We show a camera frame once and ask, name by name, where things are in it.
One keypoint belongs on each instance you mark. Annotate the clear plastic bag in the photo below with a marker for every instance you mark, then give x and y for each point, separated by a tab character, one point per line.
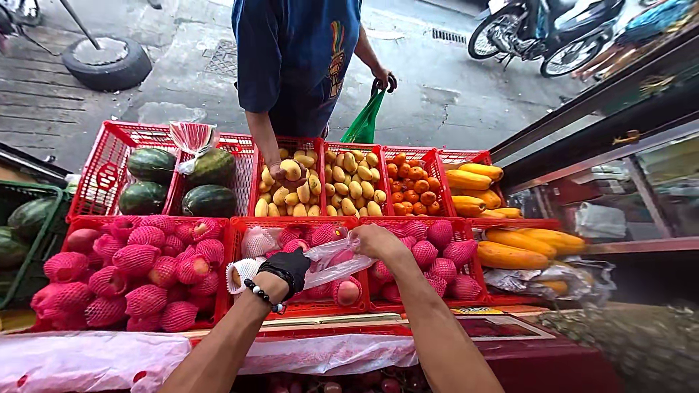
338	267

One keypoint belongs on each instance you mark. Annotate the green plastic crate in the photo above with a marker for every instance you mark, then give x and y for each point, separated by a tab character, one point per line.
41	234

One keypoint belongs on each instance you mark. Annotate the pile of pink-netted fruits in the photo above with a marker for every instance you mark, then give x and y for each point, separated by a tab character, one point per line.
136	260
425	253
327	234

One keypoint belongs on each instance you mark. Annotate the dark motorcycle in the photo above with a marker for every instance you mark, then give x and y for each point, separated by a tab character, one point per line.
24	11

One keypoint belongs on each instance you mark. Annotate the pile of red grapes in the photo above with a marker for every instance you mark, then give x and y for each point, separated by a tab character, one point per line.
382	382

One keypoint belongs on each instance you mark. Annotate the person's right hand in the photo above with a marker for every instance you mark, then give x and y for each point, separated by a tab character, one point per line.
377	241

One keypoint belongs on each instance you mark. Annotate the single yellow mango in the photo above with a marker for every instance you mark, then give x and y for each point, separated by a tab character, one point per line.
291	170

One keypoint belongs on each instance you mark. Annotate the red plastic crate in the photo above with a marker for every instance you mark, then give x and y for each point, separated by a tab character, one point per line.
510	224
98	174
244	180
467	158
219	308
480	278
255	202
443	191
327	311
389	208

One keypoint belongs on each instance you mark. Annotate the wrapped cut red watermelon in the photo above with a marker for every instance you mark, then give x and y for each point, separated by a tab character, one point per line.
194	137

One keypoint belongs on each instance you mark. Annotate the tire base with pole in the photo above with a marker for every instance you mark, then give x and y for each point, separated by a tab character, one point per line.
117	71

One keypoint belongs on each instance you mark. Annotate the person's right forearm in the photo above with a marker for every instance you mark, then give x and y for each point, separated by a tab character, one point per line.
437	322

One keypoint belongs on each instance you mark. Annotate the metal drain grate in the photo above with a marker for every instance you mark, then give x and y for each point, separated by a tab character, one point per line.
449	35

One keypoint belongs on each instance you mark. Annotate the large orange-yellow papaya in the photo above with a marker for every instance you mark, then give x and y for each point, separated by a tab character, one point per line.
557	240
510	256
519	242

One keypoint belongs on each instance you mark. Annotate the pile of mangoes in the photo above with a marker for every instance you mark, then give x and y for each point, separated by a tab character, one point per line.
301	209
355	190

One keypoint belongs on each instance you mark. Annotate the yellow printed label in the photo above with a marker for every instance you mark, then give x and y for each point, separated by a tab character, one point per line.
476	310

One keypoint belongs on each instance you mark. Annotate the pile of papayas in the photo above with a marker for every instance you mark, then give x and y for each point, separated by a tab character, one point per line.
468	179

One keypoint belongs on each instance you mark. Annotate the crumpled whitish wrapping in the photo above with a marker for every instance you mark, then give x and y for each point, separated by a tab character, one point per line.
519	278

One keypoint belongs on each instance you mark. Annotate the wooden strip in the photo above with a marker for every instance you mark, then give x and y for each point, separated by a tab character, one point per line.
333	322

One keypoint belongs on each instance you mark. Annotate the green plastic bag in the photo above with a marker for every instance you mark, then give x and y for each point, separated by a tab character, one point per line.
367	121

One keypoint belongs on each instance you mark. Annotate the glass display case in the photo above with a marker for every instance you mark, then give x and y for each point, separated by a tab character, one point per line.
611	117

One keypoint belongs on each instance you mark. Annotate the dark red counter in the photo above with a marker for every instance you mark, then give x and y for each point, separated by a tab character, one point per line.
546	365

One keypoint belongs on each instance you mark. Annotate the person's left forearm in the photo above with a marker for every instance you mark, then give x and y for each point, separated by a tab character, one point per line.
229	333

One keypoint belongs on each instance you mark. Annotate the person's left fingers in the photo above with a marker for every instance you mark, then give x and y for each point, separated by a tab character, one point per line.
302	258

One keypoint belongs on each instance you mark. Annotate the person's left hand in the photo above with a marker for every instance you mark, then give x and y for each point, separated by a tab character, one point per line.
288	268

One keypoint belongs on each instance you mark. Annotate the black motorcycle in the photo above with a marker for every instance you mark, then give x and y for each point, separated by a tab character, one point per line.
532	30

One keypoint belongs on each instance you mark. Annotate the pale pink sheet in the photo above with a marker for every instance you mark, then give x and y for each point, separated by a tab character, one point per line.
327	353
93	360

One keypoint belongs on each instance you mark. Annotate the brownish green heap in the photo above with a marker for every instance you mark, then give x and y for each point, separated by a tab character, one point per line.
633	344

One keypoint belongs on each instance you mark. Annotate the person's right fingers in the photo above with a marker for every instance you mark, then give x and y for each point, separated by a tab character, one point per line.
360	240

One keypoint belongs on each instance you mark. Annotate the dark red framed panel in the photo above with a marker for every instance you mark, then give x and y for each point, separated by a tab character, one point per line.
505	329

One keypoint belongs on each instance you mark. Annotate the dark green watermelon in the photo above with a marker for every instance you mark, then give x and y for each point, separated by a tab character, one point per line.
30	217
143	198
11	248
209	202
213	168
152	165

